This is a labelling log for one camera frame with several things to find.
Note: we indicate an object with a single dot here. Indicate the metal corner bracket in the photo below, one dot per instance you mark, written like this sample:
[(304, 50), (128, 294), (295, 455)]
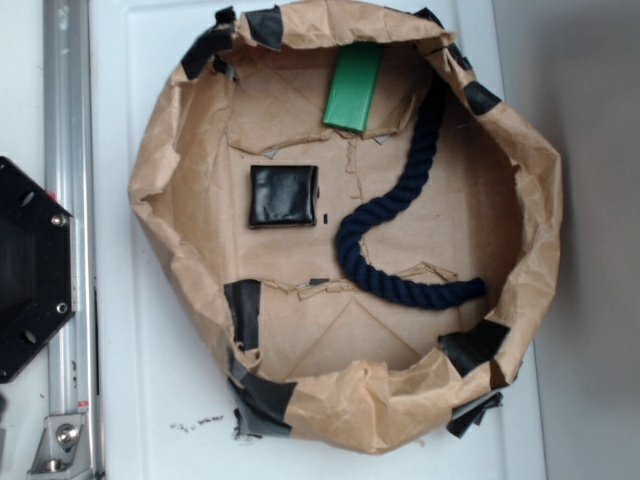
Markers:
[(62, 452)]

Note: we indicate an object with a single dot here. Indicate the aluminium extrusion rail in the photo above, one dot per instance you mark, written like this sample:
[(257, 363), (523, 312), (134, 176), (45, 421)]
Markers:
[(73, 352)]

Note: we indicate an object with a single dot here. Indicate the brown paper bag bin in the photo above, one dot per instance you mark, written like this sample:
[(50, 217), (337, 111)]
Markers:
[(436, 249)]

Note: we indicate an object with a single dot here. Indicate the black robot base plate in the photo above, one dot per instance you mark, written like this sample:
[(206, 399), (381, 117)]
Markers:
[(36, 269)]

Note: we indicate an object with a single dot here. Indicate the green rectangular block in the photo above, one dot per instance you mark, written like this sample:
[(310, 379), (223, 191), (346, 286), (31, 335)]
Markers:
[(353, 85)]

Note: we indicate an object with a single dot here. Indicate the white tray board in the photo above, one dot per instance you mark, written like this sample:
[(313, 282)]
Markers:
[(167, 411)]

